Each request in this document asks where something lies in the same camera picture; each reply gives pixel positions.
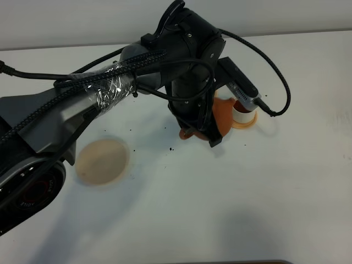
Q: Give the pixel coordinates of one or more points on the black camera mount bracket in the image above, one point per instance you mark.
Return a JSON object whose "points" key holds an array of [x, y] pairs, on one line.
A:
{"points": [[226, 72]]}

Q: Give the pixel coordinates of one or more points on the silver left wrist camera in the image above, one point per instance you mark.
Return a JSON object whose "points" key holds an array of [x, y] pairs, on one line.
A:
{"points": [[245, 96]]}

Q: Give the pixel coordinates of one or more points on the beige round teapot coaster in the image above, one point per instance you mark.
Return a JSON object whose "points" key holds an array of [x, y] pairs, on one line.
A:
{"points": [[102, 162]]}

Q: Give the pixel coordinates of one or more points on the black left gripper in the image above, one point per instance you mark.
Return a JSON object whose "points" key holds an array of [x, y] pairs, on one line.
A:
{"points": [[187, 85]]}

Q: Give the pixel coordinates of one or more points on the brown clay teapot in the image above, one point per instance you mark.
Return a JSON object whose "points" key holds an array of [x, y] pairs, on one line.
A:
{"points": [[222, 115]]}

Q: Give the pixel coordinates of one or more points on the orange coaster near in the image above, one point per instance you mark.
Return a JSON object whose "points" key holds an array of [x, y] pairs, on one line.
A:
{"points": [[248, 125]]}

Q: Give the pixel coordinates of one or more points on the white teacup near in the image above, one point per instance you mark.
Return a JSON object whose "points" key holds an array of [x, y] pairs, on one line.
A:
{"points": [[241, 114]]}

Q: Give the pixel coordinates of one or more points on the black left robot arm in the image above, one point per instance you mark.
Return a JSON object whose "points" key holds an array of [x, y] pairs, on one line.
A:
{"points": [[39, 131]]}

